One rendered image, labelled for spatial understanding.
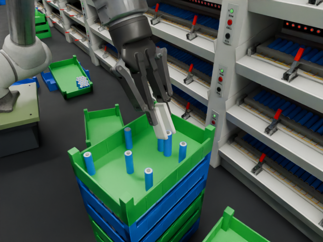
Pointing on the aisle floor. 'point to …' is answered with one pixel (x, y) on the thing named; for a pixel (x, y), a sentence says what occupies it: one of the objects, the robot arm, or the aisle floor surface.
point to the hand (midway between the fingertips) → (161, 121)
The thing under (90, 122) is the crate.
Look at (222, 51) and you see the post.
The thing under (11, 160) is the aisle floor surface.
